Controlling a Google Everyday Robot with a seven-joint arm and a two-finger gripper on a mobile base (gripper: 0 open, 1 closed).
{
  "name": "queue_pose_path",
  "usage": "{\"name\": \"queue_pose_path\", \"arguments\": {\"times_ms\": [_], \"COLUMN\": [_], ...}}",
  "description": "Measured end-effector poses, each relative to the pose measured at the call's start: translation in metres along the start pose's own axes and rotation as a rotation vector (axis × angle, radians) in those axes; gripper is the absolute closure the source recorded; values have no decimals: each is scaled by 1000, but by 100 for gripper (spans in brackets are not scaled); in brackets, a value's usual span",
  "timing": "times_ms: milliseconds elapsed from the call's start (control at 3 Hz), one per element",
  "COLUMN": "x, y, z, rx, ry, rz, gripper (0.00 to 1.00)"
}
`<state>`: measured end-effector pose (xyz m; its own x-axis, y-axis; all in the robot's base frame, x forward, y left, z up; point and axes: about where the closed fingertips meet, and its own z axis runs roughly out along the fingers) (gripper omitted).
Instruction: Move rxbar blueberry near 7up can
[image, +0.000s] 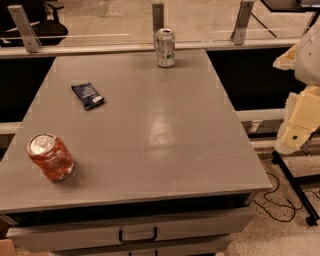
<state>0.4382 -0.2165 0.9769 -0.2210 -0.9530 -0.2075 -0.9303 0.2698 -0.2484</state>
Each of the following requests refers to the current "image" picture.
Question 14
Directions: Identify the silver green 7up can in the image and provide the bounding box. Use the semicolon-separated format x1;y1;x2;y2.
156;28;175;68

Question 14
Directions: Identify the left metal bracket post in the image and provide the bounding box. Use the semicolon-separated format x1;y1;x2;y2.
7;5;42;53

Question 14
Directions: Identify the black stand leg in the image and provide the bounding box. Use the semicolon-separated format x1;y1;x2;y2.
272;151;320;226

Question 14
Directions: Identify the dark blue rxbar wrapper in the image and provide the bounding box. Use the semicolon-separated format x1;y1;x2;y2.
71;82;105;110

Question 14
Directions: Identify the right metal bracket post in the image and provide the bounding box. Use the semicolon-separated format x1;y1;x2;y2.
231;0;255;45

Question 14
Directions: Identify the middle metal bracket post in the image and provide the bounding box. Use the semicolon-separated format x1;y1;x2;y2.
152;2;164;43

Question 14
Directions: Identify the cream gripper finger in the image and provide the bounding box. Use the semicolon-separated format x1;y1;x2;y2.
275;124;312;154
272;43;298;70

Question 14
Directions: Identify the metal bracket post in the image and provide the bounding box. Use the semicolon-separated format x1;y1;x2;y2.
7;5;42;53
231;0;255;45
152;2;164;43

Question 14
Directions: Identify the orange soda can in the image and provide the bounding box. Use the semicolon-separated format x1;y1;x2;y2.
27;133;75;182

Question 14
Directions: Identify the dark desk top right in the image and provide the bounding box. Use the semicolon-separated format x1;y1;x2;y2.
261;0;320;13

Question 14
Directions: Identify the black office chair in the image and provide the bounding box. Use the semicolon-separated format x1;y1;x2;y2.
0;0;68;47

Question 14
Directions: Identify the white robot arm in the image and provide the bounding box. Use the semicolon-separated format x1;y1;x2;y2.
273;24;320;154

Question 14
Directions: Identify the black drawer handle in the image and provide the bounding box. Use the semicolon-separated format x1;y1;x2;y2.
118;227;158;245

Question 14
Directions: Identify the grey cabinet drawer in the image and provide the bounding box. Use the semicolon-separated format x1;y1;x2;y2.
8;207;254;252

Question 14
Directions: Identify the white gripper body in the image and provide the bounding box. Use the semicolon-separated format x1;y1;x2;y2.
285;85;320;135

